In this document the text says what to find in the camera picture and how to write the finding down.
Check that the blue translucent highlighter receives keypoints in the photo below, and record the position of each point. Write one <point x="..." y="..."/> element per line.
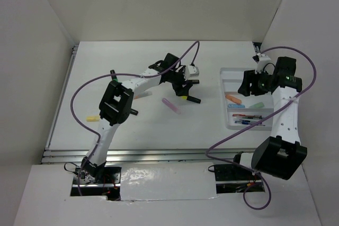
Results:
<point x="236" y="106"/>

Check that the pink translucent highlighter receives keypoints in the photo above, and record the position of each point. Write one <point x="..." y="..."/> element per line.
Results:
<point x="171" y="106"/>

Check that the orange translucent highlighter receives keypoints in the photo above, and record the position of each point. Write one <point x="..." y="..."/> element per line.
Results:
<point x="233" y="99"/>

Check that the red pen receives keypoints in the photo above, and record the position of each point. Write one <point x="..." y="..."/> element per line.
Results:
<point x="240" y="115"/>

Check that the blue purple pen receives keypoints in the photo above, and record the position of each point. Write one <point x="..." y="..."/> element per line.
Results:
<point x="251" y="123"/>

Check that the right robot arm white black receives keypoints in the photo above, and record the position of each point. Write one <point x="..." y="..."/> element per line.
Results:
<point x="281" y="153"/>

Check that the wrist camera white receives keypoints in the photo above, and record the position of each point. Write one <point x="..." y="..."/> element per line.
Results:
<point x="261" y="60"/>
<point x="191" y="71"/>

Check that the pink black highlighter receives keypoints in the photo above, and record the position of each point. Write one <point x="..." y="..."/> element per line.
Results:
<point x="133" y="112"/>

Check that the orange grey highlighter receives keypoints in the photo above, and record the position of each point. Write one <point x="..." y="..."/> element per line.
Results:
<point x="143" y="94"/>

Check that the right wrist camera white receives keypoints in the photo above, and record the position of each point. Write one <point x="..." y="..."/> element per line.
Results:
<point x="261" y="60"/>

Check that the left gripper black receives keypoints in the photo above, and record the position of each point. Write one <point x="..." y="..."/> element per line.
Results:
<point x="179" y="90"/>

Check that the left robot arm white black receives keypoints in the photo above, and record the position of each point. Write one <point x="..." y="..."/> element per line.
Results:
<point x="116" y="103"/>

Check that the yellow black highlighter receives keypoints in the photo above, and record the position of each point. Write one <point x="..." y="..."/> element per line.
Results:
<point x="191" y="99"/>

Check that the white foil cover panel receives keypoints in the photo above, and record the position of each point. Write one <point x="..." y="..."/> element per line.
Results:
<point x="167" y="182"/>

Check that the green black highlighter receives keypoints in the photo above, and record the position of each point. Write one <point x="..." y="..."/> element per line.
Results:
<point x="113" y="75"/>

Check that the aluminium frame rail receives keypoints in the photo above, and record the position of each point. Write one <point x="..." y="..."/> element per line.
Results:
<point x="122" y="156"/>

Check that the white compartment tray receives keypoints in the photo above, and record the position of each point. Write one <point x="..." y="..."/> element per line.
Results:
<point x="239" y="109"/>

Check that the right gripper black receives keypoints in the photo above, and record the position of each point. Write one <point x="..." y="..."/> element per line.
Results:
<point x="250" y="77"/>

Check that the pale green highlighter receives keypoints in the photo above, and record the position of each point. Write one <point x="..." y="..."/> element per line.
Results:
<point x="258" y="105"/>

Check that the purple black highlighter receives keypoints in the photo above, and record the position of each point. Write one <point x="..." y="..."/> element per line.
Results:
<point x="195" y="81"/>

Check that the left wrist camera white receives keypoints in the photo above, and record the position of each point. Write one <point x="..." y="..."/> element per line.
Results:
<point x="191" y="71"/>

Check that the pale yellow highlighter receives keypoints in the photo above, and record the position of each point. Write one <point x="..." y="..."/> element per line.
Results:
<point x="93" y="118"/>

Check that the green pen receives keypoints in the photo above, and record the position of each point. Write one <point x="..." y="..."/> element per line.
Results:
<point x="254" y="117"/>

